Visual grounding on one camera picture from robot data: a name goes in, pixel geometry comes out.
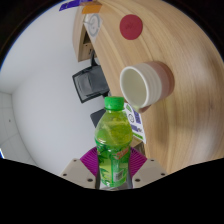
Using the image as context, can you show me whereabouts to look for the white mug with brown base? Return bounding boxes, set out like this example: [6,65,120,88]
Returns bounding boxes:
[119,60,176,114]

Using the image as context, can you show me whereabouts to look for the clear glass dish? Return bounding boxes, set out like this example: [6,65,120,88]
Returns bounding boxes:
[83,13,103,38]

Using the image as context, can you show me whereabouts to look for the flat round red coaster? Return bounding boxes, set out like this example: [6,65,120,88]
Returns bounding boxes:
[119,13,144,41]

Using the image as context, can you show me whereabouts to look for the printed paper leaflet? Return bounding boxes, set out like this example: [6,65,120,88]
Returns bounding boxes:
[123,102,148,145]

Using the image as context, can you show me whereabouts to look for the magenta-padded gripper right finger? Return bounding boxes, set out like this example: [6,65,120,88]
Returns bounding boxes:
[127,147,168,190]

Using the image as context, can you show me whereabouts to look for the purple standing card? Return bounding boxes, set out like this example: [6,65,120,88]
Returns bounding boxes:
[59,0,89,12]

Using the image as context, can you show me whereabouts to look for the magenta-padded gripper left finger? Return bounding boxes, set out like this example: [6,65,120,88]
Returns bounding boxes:
[59,147,100,190]

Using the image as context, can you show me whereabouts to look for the low wooden side cabinet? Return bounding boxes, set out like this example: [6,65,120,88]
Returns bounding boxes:
[72,6,101,63]

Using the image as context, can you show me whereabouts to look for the grey mesh office chair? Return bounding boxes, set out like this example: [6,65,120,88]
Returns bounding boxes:
[72,64,111,104]

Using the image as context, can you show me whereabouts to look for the green drink bottle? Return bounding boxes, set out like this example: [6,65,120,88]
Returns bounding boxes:
[94,96,134,189]

